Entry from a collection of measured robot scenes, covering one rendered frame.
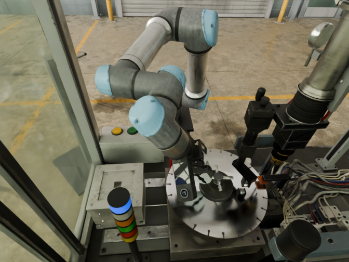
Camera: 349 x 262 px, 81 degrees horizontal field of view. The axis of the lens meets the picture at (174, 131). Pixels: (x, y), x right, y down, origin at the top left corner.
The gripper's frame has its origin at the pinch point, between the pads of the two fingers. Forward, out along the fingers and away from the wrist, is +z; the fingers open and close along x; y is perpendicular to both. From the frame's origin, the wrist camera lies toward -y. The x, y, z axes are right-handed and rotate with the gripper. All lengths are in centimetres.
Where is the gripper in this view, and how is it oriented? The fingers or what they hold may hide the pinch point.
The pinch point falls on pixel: (206, 182)
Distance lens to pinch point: 67.4
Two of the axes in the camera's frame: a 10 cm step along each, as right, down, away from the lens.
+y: 0.9, -8.1, 5.8
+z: 4.9, 5.4, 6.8
